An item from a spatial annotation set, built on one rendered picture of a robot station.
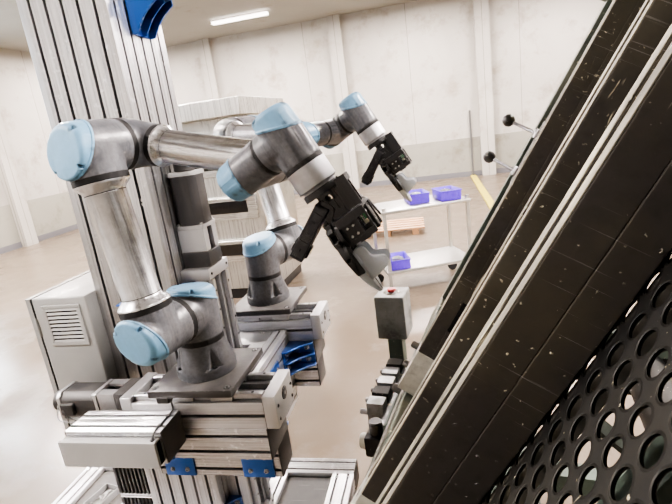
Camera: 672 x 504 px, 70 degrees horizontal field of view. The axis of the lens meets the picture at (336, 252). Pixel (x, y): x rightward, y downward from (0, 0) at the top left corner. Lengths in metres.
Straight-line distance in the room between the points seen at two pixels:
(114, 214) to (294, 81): 11.42
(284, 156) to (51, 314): 1.01
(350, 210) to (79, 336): 1.02
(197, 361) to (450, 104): 11.03
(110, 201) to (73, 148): 0.12
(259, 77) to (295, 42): 1.21
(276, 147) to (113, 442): 0.84
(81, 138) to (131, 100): 0.35
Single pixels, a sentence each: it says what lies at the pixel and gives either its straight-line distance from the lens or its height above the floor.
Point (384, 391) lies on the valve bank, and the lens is 1.61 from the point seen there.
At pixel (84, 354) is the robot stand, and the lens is 1.63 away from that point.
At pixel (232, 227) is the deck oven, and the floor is 0.76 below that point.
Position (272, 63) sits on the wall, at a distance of 12.60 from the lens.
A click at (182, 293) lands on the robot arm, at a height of 1.27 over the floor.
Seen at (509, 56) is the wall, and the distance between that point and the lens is 12.10.
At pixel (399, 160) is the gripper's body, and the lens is 1.46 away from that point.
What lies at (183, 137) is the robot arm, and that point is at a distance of 1.12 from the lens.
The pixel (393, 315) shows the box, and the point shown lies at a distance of 1.92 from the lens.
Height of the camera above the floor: 1.60
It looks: 15 degrees down
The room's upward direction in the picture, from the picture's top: 8 degrees counter-clockwise
